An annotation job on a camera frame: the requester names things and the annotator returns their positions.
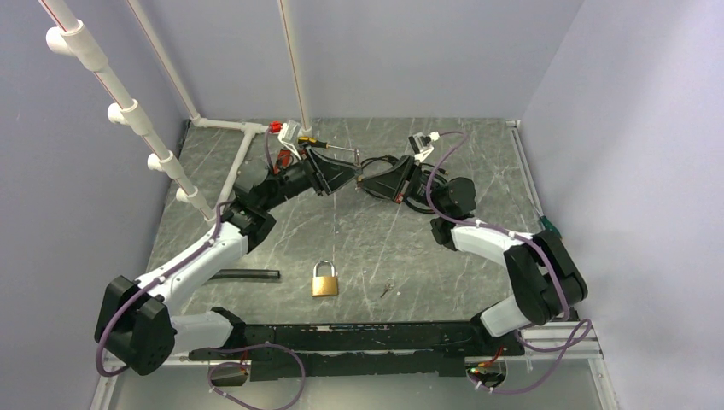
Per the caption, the small brass padlock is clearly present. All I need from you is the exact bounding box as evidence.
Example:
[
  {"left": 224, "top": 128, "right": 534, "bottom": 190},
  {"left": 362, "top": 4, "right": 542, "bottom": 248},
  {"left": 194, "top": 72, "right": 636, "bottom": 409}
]
[{"left": 354, "top": 149, "right": 364, "bottom": 190}]

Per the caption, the yellow black screwdriver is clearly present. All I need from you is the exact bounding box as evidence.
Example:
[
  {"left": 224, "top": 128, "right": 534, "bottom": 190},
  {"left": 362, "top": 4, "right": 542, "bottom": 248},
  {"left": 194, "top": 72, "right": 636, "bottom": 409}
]
[{"left": 297, "top": 136, "right": 358, "bottom": 153}]

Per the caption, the white PVC pipe frame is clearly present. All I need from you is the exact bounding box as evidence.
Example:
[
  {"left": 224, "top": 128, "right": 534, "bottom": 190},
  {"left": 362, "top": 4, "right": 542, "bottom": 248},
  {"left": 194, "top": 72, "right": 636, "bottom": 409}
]
[{"left": 38, "top": 0, "right": 313, "bottom": 228}]

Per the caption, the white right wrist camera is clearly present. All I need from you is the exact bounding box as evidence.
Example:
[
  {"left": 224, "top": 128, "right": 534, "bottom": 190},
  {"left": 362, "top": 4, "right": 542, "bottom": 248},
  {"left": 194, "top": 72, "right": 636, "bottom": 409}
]
[{"left": 408, "top": 132, "right": 441, "bottom": 162}]

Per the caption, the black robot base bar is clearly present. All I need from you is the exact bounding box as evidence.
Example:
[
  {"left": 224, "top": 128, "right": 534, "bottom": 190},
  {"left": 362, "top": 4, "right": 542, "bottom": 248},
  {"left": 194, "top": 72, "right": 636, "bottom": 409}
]
[{"left": 189, "top": 319, "right": 524, "bottom": 381}]

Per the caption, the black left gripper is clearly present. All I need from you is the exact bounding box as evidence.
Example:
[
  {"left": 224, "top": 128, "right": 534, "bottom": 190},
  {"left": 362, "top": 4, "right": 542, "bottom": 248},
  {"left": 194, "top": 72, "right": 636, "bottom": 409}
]
[{"left": 261, "top": 143, "right": 364, "bottom": 213}]

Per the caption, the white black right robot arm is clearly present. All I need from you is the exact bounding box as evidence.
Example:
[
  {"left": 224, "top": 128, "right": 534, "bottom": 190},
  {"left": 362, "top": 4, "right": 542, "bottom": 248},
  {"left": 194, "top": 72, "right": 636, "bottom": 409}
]
[{"left": 358, "top": 155, "right": 588, "bottom": 354}]

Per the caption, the small silver key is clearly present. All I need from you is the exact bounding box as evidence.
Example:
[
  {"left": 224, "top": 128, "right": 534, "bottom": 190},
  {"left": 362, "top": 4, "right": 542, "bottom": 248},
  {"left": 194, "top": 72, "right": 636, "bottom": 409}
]
[{"left": 380, "top": 278, "right": 395, "bottom": 298}]

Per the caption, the green handled screwdriver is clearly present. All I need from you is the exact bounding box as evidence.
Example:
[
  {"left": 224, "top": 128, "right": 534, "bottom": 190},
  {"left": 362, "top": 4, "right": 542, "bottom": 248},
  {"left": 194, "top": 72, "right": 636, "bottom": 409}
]
[{"left": 534, "top": 206, "right": 563, "bottom": 239}]

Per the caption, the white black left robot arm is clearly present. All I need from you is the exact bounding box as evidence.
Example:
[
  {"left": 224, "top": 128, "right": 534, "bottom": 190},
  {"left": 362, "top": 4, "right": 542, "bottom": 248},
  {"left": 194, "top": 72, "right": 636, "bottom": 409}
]
[{"left": 94, "top": 148, "right": 361, "bottom": 378}]

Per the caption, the black corrugated hose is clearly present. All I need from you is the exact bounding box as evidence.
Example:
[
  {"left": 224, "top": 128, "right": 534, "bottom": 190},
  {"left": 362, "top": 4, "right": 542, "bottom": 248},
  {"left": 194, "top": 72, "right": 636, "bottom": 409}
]
[{"left": 209, "top": 269, "right": 281, "bottom": 283}]

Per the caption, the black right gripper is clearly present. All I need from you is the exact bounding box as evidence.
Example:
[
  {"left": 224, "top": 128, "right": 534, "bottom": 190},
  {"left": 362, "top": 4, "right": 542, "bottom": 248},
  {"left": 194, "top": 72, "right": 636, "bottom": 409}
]
[{"left": 356, "top": 155, "right": 448, "bottom": 215}]

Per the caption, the grey adjustable wrench red handle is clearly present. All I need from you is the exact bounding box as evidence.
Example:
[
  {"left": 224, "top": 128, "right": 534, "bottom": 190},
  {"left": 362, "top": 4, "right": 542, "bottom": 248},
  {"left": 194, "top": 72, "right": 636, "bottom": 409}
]
[{"left": 274, "top": 149, "right": 295, "bottom": 173}]

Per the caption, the large brass padlock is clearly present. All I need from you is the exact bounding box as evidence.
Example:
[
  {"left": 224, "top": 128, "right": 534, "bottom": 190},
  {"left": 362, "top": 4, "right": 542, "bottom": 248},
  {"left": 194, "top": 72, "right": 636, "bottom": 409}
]
[{"left": 312, "top": 260, "right": 339, "bottom": 297}]

